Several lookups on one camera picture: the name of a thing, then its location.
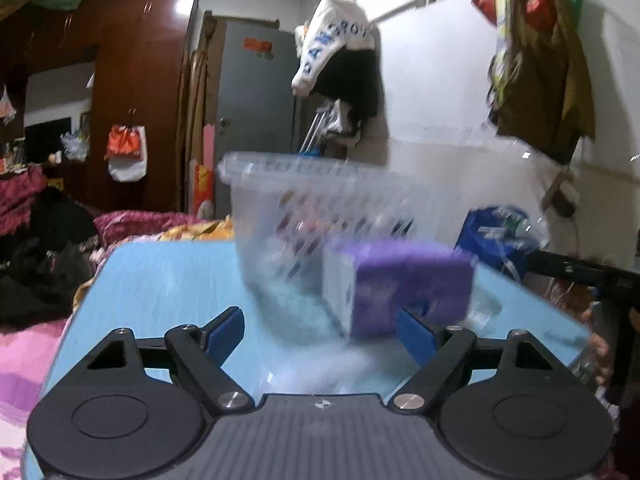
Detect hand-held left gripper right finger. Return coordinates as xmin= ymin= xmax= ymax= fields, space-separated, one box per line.
xmin=387 ymin=307 xmax=576 ymax=411

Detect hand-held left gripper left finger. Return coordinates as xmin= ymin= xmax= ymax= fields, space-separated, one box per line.
xmin=75 ymin=306 xmax=253 ymax=413

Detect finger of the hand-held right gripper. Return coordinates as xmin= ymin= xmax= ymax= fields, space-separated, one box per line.
xmin=525 ymin=250 xmax=640 ymax=291

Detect purple tissue pack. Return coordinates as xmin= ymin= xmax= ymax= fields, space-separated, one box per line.
xmin=320 ymin=240 xmax=476 ymax=341

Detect white plastic basket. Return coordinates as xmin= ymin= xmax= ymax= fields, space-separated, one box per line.
xmin=217 ymin=151 xmax=441 ymax=346

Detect person's right hand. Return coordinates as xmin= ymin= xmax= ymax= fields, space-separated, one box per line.
xmin=582 ymin=305 xmax=613 ymax=386

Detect blue shopping bag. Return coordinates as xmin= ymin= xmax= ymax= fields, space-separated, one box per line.
xmin=455 ymin=207 xmax=541 ymax=281

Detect yellow printed blanket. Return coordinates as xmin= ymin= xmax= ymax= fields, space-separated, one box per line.
xmin=160 ymin=217 xmax=236 ymax=243

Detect brown hanging jacket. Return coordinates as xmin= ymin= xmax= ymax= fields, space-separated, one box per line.
xmin=487 ymin=0 xmax=596 ymax=163

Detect black clothing pile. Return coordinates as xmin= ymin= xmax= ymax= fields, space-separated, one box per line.
xmin=0 ymin=190 xmax=101 ymax=331

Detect pink checked cloth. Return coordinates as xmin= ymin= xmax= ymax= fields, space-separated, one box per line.
xmin=0 ymin=320 xmax=76 ymax=480

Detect red white plastic bag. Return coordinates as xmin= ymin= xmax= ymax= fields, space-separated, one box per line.
xmin=105 ymin=125 xmax=148 ymax=182

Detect metal folding rack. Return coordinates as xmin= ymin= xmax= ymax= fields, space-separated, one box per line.
xmin=299 ymin=102 xmax=341 ymax=153

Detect wooden poles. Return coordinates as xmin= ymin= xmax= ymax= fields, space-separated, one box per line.
xmin=177 ymin=15 xmax=216 ymax=211

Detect grey door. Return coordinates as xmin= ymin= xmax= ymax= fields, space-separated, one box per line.
xmin=215 ymin=20 xmax=306 ymax=161

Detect dark red plaid blanket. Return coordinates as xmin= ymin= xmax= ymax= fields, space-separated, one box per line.
xmin=0 ymin=165 xmax=48 ymax=233

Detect brown wooden wardrobe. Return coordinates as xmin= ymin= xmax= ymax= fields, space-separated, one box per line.
xmin=0 ymin=0 xmax=201 ymax=216

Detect black monitor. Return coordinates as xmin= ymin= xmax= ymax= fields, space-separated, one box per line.
xmin=24 ymin=117 xmax=73 ymax=163

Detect black hanging garment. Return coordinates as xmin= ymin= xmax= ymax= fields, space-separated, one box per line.
xmin=315 ymin=50 xmax=383 ymax=121

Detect white hooded sweater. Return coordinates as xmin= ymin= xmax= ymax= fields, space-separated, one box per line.
xmin=291 ymin=0 xmax=377 ymax=97

